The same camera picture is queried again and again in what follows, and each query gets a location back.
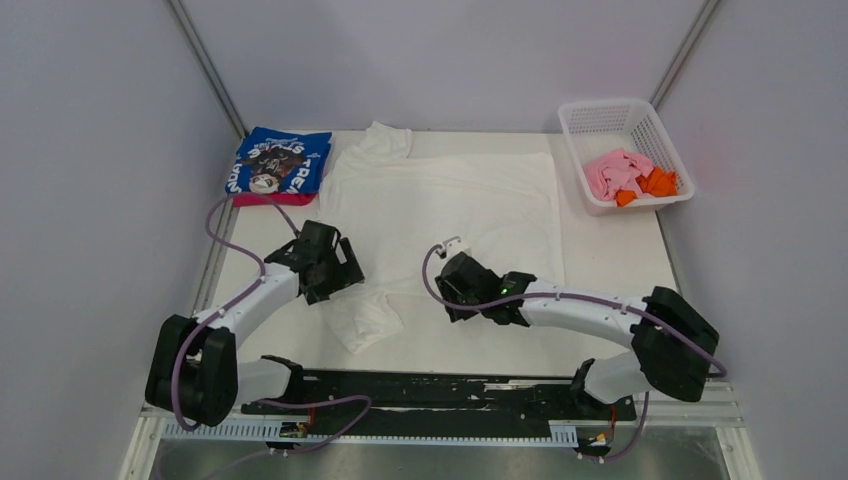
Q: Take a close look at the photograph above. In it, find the white printed t shirt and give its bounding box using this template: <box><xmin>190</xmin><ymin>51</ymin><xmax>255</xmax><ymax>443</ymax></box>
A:
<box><xmin>318</xmin><ymin>122</ymin><xmax>565</xmax><ymax>354</ymax></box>

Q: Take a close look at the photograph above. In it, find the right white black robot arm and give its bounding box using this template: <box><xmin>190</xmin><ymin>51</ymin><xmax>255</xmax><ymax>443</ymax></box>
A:
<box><xmin>425</xmin><ymin>252</ymin><xmax>726</xmax><ymax>418</ymax></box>

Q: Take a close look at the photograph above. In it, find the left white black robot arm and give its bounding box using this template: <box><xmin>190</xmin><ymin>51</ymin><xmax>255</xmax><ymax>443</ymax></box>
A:
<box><xmin>145</xmin><ymin>220</ymin><xmax>365</xmax><ymax>431</ymax></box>

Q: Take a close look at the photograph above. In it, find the folded blue printed t shirt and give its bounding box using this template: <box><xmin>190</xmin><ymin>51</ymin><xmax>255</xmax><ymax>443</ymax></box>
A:
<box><xmin>225</xmin><ymin>127</ymin><xmax>333</xmax><ymax>195</ymax></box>

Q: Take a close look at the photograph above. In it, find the light pink crumpled shirt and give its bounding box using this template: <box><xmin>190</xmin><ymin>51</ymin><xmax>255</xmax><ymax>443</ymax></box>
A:
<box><xmin>583</xmin><ymin>148</ymin><xmax>654</xmax><ymax>203</ymax></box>

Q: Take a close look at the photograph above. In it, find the white plastic basket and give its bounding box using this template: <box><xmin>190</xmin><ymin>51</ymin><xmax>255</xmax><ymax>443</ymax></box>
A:
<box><xmin>558</xmin><ymin>98</ymin><xmax>695</xmax><ymax>216</ymax></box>

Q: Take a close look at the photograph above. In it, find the orange crumpled shirt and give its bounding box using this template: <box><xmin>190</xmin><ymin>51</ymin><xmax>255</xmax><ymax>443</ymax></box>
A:
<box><xmin>614</xmin><ymin>167</ymin><xmax>678</xmax><ymax>207</ymax></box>

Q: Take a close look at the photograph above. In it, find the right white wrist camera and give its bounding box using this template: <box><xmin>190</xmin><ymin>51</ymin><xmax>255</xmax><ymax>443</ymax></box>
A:
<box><xmin>437</xmin><ymin>236</ymin><xmax>470</xmax><ymax>259</ymax></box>

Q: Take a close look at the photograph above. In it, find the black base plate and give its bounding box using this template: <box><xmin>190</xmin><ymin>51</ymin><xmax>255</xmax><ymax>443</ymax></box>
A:
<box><xmin>280</xmin><ymin>369</ymin><xmax>603</xmax><ymax>439</ymax></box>

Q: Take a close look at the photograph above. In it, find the white slotted cable duct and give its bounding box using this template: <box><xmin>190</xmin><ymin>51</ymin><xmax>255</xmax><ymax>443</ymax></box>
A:
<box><xmin>160</xmin><ymin>418</ymin><xmax>579</xmax><ymax>446</ymax></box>

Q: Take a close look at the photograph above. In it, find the aluminium frame rail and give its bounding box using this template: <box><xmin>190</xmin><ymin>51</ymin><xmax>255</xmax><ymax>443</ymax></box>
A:
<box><xmin>135</xmin><ymin>380</ymin><xmax>747</xmax><ymax>429</ymax></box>

